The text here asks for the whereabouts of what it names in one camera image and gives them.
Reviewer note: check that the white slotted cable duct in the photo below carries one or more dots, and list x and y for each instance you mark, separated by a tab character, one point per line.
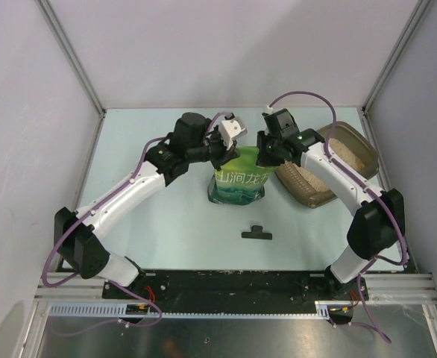
307	310

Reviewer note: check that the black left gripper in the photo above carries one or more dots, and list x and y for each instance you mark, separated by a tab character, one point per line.
225	155

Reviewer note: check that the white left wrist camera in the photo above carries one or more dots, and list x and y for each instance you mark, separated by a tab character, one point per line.
231	128

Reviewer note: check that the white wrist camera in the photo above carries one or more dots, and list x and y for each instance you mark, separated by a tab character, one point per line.
269	110
231	128

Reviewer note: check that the green litter bag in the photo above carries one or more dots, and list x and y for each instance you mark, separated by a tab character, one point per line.
240	182

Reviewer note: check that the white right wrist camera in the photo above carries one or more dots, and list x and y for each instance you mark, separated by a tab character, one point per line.
269	110

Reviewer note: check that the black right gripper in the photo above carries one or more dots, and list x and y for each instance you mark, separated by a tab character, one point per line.
261	158

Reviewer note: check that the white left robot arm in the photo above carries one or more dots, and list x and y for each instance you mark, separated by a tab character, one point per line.
78	234

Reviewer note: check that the beige cat litter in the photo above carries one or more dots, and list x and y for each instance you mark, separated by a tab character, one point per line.
344	153

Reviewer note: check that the aluminium frame rail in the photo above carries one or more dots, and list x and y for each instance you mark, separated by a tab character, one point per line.
75	290

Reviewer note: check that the black bag clip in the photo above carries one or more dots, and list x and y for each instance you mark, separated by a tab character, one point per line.
256	232

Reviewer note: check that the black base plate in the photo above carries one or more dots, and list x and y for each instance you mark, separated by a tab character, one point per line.
307	285

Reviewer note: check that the brown plastic litter box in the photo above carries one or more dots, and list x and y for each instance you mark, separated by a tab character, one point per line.
348	144

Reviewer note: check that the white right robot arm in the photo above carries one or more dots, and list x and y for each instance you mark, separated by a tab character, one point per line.
378	215

